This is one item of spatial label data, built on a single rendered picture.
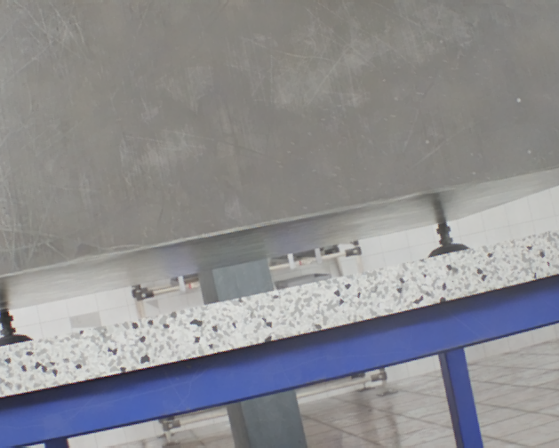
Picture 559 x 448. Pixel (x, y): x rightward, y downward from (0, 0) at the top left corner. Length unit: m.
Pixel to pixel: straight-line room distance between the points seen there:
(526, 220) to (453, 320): 6.54
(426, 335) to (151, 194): 0.20
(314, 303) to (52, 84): 0.23
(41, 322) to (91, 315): 0.35
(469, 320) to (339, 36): 0.22
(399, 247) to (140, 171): 6.10
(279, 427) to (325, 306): 1.36
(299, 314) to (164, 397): 0.09
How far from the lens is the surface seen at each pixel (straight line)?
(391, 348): 0.53
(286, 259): 5.91
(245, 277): 1.85
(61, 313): 6.34
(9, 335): 1.09
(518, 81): 0.69
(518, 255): 0.55
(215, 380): 0.51
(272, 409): 1.86
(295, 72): 0.64
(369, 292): 0.52
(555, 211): 7.20
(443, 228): 1.16
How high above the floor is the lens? 0.75
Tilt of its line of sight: 4 degrees up
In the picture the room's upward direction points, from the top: 12 degrees counter-clockwise
